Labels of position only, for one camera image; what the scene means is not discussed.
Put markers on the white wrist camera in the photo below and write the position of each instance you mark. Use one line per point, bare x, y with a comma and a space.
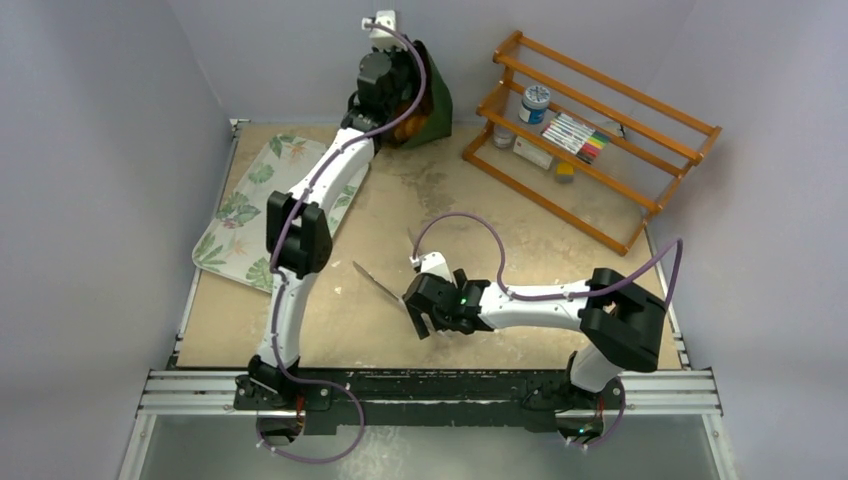
381, 29
432, 263

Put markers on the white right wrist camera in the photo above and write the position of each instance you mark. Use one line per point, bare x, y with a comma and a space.
432, 263

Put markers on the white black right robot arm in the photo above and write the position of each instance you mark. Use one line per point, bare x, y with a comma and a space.
622, 321

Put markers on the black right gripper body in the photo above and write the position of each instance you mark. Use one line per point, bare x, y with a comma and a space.
419, 300

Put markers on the small white box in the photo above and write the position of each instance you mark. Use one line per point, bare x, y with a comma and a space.
535, 155

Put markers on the yellow grey sponge block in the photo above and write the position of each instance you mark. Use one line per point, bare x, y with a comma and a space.
564, 173

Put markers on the white tropical print tray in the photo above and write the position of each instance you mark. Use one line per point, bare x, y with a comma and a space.
265, 205

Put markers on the pack of coloured markers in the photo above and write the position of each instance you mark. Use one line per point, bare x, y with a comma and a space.
578, 139

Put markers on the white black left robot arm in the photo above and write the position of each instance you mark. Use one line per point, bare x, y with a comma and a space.
271, 375

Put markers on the small clear glass jar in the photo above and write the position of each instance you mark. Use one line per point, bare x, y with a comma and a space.
502, 138

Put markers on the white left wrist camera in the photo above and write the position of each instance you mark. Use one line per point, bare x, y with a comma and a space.
381, 29

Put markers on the orange fake baguette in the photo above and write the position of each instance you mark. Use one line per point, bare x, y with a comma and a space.
409, 128

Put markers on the white jar with blue lid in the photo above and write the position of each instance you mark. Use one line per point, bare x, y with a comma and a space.
535, 101

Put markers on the green paper bag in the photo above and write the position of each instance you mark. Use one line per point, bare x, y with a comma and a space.
436, 104

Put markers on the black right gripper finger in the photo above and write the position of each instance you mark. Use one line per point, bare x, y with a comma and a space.
439, 321
419, 324

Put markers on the orange wooden shelf rack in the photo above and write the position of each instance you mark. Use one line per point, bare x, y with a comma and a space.
653, 145

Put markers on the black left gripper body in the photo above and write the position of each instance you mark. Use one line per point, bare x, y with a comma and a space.
406, 73

